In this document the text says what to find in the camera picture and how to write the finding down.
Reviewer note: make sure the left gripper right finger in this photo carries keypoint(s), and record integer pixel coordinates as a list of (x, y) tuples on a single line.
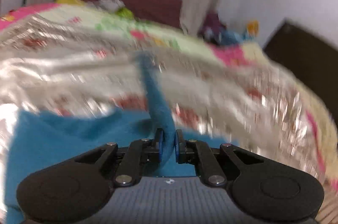
[(202, 157)]

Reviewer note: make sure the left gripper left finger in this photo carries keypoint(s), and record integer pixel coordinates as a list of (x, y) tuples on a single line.
[(132, 160)]

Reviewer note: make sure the teal fleece sweater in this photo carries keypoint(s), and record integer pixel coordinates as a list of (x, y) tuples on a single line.
[(44, 139)]

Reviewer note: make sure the pile of clothes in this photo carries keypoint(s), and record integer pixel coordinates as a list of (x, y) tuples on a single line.
[(215, 32)]

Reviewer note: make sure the shiny floral satin quilt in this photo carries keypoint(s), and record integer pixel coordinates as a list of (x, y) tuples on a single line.
[(63, 85)]

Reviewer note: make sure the pink cream fleece blanket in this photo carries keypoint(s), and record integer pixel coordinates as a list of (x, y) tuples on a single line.
[(184, 36)]

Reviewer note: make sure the white item on bed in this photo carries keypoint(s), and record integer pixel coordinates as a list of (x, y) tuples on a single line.
[(107, 5)]

